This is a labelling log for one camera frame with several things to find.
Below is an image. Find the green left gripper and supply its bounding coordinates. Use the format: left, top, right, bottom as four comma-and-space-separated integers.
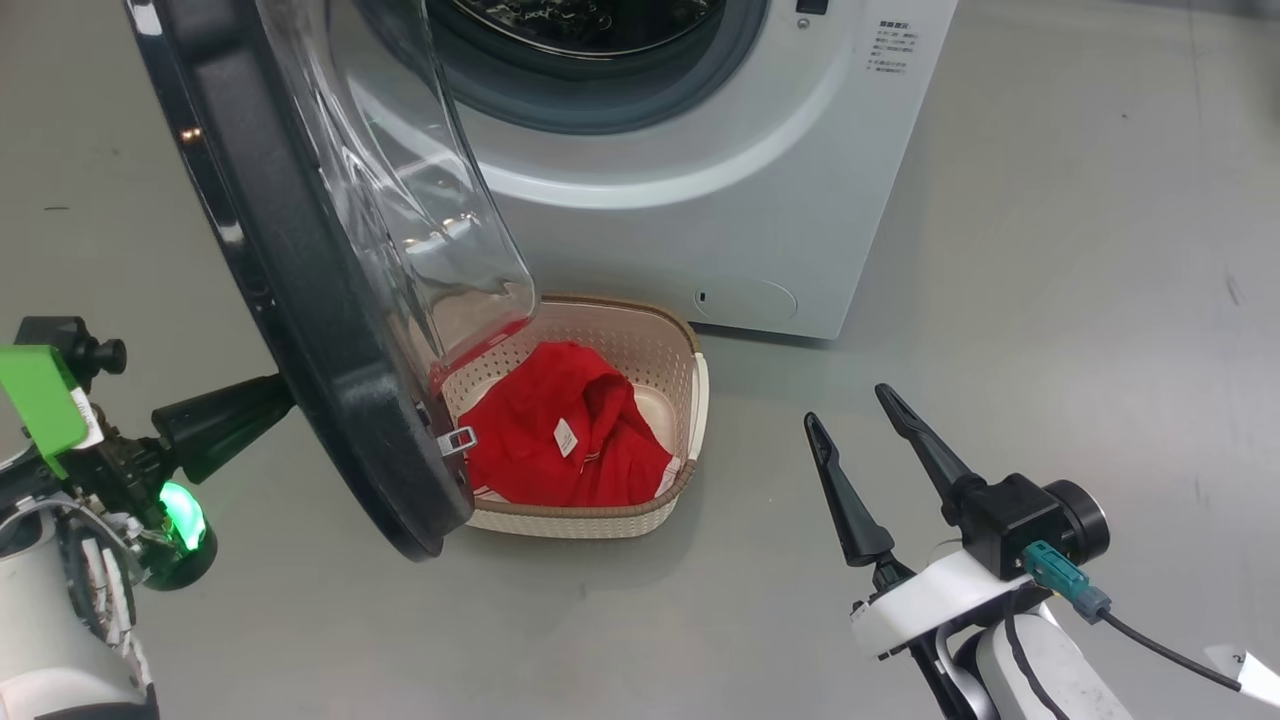
0, 344, 299, 506

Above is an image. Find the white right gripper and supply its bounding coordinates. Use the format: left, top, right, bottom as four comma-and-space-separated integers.
802, 382, 1052, 662

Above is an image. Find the black round washing machine door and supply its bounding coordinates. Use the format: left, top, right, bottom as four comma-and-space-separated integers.
124, 0, 542, 562

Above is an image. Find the red jersey garment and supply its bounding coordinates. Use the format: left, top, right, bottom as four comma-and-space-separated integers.
457, 339, 687, 509

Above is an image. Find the cream perforated laundry basket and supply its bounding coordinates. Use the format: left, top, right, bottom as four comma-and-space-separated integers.
434, 292, 712, 542

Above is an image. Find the white washing machine body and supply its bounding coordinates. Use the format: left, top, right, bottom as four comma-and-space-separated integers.
340, 0, 960, 342

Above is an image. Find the grey rubber door gasket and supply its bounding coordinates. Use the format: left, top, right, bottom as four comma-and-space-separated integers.
349, 0, 772, 137

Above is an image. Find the steel washing machine drum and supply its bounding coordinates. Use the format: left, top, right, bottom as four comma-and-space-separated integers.
449, 0, 727, 60

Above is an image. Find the round white filter cover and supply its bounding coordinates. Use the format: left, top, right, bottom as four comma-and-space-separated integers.
692, 276, 800, 324

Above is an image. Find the right camera cable teal plug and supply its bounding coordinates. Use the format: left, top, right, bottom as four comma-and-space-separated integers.
1021, 539, 1280, 712

